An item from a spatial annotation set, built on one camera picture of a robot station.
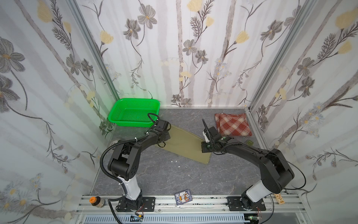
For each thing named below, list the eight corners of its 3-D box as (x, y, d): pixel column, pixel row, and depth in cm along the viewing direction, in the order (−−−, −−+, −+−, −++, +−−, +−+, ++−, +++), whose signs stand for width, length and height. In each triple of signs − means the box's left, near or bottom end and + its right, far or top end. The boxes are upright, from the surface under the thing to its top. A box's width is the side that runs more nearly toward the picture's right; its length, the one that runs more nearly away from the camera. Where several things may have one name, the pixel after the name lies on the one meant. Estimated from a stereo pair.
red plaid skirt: (218, 136, 105) (219, 133, 102) (214, 115, 118) (215, 112, 115) (251, 136, 105) (253, 134, 102) (243, 115, 118) (244, 113, 115)
